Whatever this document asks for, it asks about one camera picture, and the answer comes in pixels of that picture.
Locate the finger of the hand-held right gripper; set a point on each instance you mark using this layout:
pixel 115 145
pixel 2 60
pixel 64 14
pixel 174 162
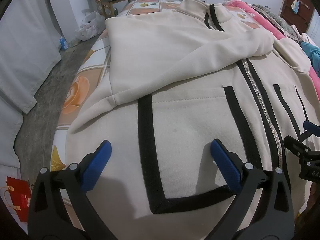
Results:
pixel 295 143
pixel 311 128

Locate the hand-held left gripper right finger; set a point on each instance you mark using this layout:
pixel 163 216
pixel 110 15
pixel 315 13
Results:
pixel 226 165

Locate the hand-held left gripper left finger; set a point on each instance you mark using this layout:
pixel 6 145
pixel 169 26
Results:
pixel 98 164

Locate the cream zip jacket black trim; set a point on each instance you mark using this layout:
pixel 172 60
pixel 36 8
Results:
pixel 187 67

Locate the teal patterned cloth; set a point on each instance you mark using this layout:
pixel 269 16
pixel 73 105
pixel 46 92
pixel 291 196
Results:
pixel 311 53

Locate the leaf patterned checked bed sheet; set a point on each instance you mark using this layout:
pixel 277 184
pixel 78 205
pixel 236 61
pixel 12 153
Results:
pixel 75 92

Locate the red gift bag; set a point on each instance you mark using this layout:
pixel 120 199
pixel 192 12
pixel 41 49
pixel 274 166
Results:
pixel 17 195

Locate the white cloth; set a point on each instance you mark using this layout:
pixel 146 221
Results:
pixel 8 135

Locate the beige patterned quilt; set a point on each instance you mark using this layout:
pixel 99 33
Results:
pixel 301 33

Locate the brown wooden door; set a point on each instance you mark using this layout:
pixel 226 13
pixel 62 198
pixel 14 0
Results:
pixel 297 20

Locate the grey-green lace-edged pillow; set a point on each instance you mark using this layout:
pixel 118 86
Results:
pixel 272 15

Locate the pink floral blanket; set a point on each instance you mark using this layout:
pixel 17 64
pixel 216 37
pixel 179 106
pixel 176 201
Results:
pixel 260 17

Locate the light blue hanging pouch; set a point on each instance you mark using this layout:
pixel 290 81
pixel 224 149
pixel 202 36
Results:
pixel 295 6

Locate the small blue carton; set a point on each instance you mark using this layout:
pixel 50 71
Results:
pixel 64 43

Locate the white curtain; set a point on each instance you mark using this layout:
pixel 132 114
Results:
pixel 27 55

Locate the white plastic bag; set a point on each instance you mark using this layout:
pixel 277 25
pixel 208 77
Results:
pixel 88 27

